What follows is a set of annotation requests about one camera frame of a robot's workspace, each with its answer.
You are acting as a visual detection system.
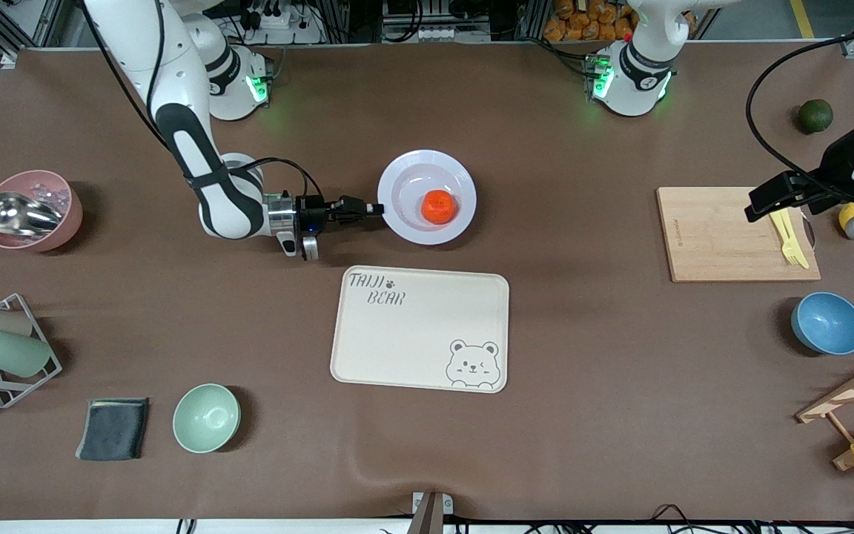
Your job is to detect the mint green bowl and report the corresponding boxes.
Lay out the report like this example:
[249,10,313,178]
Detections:
[172,383,242,454]

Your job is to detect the orange snack bags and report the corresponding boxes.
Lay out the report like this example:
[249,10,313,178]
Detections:
[543,0,639,42]

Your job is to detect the yellow plastic fork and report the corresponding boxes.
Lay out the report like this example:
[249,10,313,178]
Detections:
[777,208,811,269]
[768,214,801,266]

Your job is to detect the blue bowl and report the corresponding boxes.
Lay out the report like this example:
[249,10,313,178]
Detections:
[791,291,854,356]

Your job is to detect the orange mandarin fruit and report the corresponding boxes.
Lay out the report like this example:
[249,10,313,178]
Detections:
[421,190,460,225]

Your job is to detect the bamboo cutting board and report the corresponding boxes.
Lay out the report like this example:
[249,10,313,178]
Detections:
[655,185,822,284]

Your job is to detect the metal scoop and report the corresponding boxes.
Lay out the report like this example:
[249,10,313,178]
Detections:
[0,191,63,238]

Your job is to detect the cream bear print tray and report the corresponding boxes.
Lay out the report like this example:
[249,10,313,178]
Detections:
[329,266,510,394]

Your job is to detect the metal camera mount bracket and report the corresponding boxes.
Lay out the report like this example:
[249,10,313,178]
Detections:
[406,491,454,534]

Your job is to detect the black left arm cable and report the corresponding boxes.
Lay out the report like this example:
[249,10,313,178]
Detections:
[744,24,854,201]

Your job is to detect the pink bowl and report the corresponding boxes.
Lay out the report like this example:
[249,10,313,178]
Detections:
[0,170,84,253]

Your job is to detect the dark green lime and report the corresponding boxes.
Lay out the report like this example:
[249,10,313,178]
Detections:
[798,99,834,134]

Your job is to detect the white power strip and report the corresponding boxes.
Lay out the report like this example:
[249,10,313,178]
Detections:
[249,7,324,45]

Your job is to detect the wooden drying rack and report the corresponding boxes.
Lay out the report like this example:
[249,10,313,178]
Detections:
[795,349,854,472]

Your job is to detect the dark grey folded cloth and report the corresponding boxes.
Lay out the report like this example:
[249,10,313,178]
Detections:
[75,398,150,462]

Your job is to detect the grey wire cup rack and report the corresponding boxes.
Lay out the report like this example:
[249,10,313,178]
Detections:
[0,293,63,409]

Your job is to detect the lavender round plate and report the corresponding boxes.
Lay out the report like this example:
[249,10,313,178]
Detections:
[377,150,477,246]

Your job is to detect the pale green cup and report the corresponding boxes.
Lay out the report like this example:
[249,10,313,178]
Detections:
[0,329,52,378]

